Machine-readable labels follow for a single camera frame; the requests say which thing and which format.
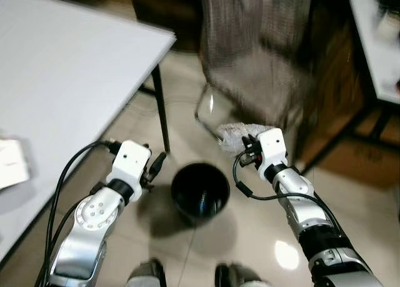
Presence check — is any black round rubbish bin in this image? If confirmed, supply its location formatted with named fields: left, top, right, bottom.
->
left=171, top=162, right=231, bottom=227

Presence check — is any black metal table leg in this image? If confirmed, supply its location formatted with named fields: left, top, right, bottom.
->
left=139, top=64, right=171, bottom=154

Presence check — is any brown fabric chair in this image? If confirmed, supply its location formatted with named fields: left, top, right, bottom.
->
left=194, top=0, right=314, bottom=145

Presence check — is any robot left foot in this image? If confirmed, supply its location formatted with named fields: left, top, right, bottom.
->
left=126, top=258, right=168, bottom=287

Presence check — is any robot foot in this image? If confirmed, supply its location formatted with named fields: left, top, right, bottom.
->
left=126, top=258, right=168, bottom=287
left=214, top=263, right=271, bottom=287

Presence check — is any brown cardboard box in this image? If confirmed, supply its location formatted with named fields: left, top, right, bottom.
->
left=305, top=136, right=400, bottom=189

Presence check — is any large white table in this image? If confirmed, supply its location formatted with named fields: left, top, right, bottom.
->
left=0, top=0, right=178, bottom=264

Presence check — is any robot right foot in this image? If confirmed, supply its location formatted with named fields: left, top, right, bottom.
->
left=214, top=263, right=271, bottom=287

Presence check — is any white crumpled paper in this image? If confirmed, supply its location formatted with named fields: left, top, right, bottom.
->
left=0, top=137, right=31, bottom=189

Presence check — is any narrow white table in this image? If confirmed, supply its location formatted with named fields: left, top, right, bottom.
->
left=345, top=0, right=400, bottom=105

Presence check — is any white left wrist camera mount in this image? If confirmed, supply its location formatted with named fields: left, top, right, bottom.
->
left=106, top=140, right=153, bottom=195

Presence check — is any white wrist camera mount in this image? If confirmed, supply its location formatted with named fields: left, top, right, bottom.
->
left=256, top=128, right=289, bottom=169
left=106, top=140, right=153, bottom=195

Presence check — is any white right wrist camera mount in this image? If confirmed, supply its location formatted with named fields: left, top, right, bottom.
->
left=256, top=128, right=289, bottom=169

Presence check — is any black narrow table frame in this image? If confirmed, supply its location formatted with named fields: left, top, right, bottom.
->
left=299, top=99, right=400, bottom=175

